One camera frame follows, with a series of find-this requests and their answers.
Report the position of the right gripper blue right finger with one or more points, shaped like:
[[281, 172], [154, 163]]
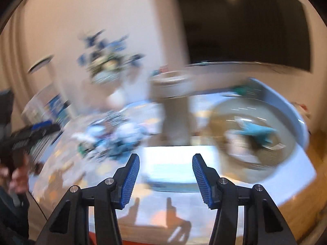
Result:
[[207, 178]]

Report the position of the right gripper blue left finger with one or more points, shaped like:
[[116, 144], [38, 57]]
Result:
[[125, 179]]

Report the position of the pile of soft clothes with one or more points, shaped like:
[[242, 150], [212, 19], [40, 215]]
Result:
[[110, 137]]

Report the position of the person's left hand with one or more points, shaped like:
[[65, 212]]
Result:
[[17, 176]]

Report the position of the white tissue box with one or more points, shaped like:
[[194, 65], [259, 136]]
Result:
[[169, 169]]

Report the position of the patterned pastel play mat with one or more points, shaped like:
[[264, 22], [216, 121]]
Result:
[[166, 206]]

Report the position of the teal cloth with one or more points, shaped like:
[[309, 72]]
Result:
[[260, 134]]

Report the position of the white ribbed vase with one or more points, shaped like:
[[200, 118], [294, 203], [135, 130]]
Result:
[[117, 100]]

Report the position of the black wall television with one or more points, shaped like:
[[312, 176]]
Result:
[[265, 31]]

